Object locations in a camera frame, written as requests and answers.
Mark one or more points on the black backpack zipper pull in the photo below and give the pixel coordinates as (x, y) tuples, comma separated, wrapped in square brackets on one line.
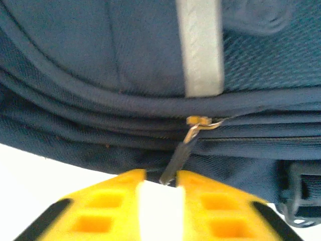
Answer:
[(179, 160)]

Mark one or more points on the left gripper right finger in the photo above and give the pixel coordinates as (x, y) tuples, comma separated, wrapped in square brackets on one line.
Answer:
[(225, 216)]

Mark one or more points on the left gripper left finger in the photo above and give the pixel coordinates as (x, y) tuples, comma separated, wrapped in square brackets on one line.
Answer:
[(100, 216)]

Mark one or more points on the navy blue backpack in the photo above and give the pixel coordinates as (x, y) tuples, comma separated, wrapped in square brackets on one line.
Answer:
[(100, 62)]

